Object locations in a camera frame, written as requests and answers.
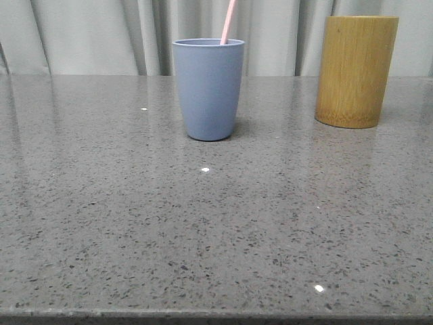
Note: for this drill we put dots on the grey-white curtain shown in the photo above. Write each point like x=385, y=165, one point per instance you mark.
x=283, y=38

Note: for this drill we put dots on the bamboo cylindrical holder cup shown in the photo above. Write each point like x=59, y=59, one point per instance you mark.
x=355, y=62

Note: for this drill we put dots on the blue plastic cup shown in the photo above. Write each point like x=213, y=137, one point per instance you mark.
x=208, y=76

